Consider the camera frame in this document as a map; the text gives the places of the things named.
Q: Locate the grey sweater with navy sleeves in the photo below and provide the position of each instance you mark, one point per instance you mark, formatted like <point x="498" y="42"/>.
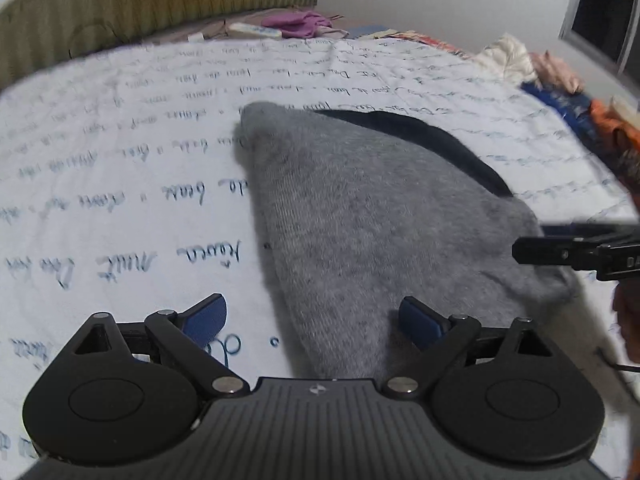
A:
<point x="361" y="210"/>

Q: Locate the cream white garment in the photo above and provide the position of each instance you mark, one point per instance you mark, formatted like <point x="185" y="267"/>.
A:
<point x="508" y="59"/>

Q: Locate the red patterned cloth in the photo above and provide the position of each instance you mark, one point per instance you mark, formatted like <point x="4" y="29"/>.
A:
<point x="412" y="35"/>

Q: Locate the purple cloth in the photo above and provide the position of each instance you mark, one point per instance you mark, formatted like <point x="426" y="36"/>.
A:
<point x="298" y="24"/>

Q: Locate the pink peach garment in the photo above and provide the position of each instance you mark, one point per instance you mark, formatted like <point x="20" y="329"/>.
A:
<point x="556" y="72"/>

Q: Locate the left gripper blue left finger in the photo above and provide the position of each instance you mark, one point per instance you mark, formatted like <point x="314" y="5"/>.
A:
<point x="181" y="340"/>

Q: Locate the white bedsheet with blue script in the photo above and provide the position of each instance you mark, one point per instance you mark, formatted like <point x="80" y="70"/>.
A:
<point x="123" y="187"/>

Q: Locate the blue patterned garment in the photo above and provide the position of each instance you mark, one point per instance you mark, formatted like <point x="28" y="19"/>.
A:
<point x="573" y="108"/>

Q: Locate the orange garment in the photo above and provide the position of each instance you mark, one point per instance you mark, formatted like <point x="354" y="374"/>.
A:
<point x="619" y="138"/>

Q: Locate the white power strip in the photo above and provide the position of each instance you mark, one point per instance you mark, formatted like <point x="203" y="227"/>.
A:
<point x="250" y="31"/>

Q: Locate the dark window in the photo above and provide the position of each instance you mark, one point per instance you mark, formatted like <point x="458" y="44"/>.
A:
<point x="607" y="31"/>

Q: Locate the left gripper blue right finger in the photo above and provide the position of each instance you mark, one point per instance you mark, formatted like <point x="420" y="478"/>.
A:
<point x="441" y="342"/>

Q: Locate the olive striped padded headboard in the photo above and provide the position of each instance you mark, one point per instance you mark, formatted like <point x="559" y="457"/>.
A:
<point x="38" y="34"/>

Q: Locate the person's right hand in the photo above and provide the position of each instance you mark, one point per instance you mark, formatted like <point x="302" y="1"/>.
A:
<point x="626" y="304"/>

